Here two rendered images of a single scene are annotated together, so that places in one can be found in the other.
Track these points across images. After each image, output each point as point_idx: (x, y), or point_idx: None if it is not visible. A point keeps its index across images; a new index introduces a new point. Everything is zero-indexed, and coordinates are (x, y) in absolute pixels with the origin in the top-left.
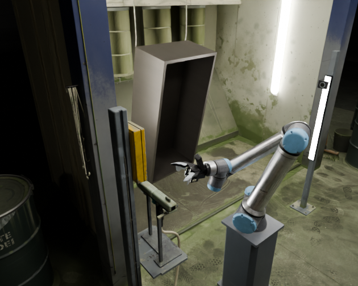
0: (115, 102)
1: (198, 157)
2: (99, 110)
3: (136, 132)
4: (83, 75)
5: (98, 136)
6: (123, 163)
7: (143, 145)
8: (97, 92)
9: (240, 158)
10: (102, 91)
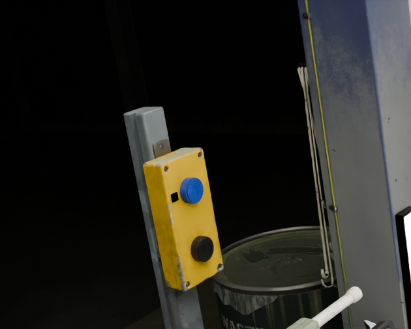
0: (377, 119)
1: (372, 328)
2: (340, 128)
3: (147, 167)
4: (304, 40)
5: (338, 191)
6: (150, 227)
7: (164, 203)
8: (333, 84)
9: None
10: (344, 83)
